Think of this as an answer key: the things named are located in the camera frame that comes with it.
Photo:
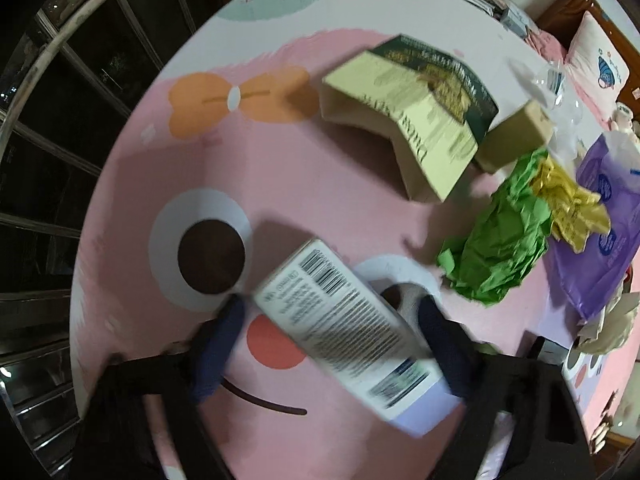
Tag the green and cream open carton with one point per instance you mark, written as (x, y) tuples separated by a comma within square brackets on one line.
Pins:
[(400, 95)]

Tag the yellow paper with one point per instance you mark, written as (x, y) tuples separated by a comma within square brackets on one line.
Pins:
[(570, 205)]

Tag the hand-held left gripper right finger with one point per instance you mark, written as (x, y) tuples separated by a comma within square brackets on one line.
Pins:
[(446, 355)]

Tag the small brown cardboard box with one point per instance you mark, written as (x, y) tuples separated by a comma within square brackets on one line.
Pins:
[(515, 135)]

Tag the wooden bed headboard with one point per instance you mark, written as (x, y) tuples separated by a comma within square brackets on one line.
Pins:
[(565, 7)]

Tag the white barcode carton box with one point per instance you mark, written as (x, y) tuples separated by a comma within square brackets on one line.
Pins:
[(340, 325)]

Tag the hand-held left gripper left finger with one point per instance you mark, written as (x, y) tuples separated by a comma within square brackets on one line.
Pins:
[(216, 355)]

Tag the cartoon printed tablecloth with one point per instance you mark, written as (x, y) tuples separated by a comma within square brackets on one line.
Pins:
[(300, 185)]

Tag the metal window grille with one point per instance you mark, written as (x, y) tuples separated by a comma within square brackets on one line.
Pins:
[(45, 110)]

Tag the purple plastic bag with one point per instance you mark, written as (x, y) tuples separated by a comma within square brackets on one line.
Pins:
[(600, 270)]

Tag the clear plastic wrapper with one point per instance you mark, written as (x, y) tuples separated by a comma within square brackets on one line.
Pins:
[(555, 85)]

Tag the crumpled green paper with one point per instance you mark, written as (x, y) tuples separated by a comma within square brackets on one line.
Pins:
[(505, 230)]

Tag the white printed pillow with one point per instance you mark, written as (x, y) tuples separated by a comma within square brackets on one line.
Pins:
[(597, 55)]

